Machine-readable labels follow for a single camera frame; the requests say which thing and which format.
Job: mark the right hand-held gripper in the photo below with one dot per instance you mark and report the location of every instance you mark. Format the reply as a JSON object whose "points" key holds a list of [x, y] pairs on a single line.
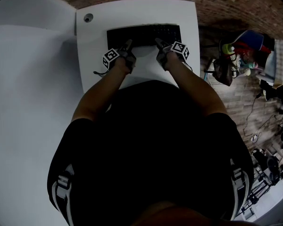
{"points": [[179, 48]]}

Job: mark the black keyboard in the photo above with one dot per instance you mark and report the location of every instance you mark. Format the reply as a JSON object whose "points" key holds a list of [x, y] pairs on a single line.
{"points": [[143, 35]]}

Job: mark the person's black shirt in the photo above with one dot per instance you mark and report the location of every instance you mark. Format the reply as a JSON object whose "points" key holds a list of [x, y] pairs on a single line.
{"points": [[151, 149]]}

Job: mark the black round device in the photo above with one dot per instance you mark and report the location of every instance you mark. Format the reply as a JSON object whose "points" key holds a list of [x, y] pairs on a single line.
{"points": [[272, 165]]}

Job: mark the person's left forearm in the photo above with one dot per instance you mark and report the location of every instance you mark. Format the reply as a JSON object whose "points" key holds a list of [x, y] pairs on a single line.
{"points": [[101, 91]]}

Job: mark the green bottle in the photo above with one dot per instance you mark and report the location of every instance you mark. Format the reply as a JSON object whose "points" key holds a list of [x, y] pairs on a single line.
{"points": [[227, 48]]}

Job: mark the round table grommet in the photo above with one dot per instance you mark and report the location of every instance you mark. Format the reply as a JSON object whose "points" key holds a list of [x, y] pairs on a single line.
{"points": [[88, 18]]}

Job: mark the person's right forearm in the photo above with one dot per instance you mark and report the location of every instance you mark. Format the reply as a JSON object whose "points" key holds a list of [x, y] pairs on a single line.
{"points": [[193, 86]]}

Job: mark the white power strip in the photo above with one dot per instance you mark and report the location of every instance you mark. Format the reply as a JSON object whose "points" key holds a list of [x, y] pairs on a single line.
{"points": [[254, 138]]}

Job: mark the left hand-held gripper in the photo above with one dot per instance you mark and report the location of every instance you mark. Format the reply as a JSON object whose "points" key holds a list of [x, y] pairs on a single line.
{"points": [[110, 56]]}

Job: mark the plaid cloth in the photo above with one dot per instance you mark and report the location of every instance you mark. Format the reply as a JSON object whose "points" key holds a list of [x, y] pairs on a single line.
{"points": [[281, 53]]}

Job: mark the white table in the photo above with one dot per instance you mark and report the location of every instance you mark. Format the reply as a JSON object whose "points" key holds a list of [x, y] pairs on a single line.
{"points": [[141, 10]]}

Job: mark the teal cup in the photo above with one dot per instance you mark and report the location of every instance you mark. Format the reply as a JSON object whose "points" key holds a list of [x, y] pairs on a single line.
{"points": [[252, 65]]}

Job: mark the dark brown bag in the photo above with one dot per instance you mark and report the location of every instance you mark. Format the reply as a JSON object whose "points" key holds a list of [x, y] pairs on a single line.
{"points": [[222, 72]]}

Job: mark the blue chair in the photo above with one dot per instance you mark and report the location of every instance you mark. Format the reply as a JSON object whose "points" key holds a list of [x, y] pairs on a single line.
{"points": [[252, 40]]}

